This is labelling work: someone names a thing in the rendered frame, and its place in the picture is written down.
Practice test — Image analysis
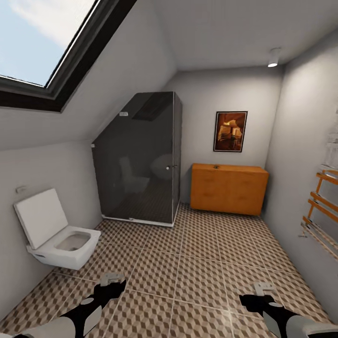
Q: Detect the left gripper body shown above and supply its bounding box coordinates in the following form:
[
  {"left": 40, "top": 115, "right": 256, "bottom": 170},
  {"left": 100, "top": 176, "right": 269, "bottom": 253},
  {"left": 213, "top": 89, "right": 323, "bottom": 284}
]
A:
[{"left": 94, "top": 282, "right": 121, "bottom": 307}]

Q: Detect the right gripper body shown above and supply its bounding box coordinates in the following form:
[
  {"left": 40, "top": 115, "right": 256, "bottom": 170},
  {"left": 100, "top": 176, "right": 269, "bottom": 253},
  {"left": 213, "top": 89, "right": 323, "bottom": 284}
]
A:
[{"left": 244, "top": 294, "right": 274, "bottom": 315}]

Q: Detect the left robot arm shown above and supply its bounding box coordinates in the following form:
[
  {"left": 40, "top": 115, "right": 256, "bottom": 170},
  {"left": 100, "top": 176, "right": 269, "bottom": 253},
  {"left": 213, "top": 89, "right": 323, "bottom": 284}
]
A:
[{"left": 11, "top": 271, "right": 127, "bottom": 338}]

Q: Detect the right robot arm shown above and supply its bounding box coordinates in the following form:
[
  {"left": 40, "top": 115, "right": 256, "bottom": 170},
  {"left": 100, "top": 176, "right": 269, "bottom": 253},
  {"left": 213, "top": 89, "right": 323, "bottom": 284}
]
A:
[{"left": 239, "top": 282, "right": 338, "bottom": 338}]

